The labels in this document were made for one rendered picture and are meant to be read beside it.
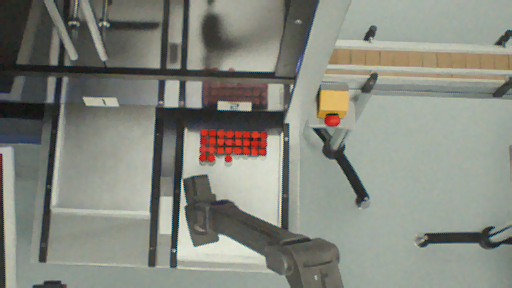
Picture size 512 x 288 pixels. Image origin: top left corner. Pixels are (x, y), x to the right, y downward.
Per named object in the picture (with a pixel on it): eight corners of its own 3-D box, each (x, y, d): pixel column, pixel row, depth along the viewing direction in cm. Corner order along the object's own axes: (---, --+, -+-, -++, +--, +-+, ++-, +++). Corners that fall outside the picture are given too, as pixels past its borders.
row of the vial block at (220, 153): (199, 149, 201) (199, 144, 196) (266, 153, 200) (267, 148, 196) (199, 157, 200) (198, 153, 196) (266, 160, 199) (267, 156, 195)
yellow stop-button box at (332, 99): (316, 92, 196) (320, 82, 189) (343, 93, 196) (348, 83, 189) (316, 120, 194) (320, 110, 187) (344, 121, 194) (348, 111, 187)
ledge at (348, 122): (306, 80, 207) (307, 77, 206) (353, 81, 207) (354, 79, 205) (306, 127, 204) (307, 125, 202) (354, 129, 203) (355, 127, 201)
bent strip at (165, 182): (161, 181, 199) (160, 176, 193) (172, 181, 199) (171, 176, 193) (159, 233, 195) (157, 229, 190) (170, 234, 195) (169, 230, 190)
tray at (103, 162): (64, 90, 206) (61, 85, 203) (157, 93, 205) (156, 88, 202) (52, 210, 198) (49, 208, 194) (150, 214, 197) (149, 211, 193)
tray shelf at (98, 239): (47, 92, 208) (46, 89, 207) (299, 100, 206) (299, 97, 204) (30, 263, 196) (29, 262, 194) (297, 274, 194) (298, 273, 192)
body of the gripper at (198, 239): (209, 200, 180) (210, 196, 172) (219, 241, 178) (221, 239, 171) (183, 206, 179) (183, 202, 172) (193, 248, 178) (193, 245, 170)
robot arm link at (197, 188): (198, 223, 158) (235, 218, 162) (188, 171, 161) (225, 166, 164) (180, 232, 169) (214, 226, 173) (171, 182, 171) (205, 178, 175)
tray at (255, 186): (185, 132, 202) (185, 128, 199) (281, 136, 201) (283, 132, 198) (177, 257, 194) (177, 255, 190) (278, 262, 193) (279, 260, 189)
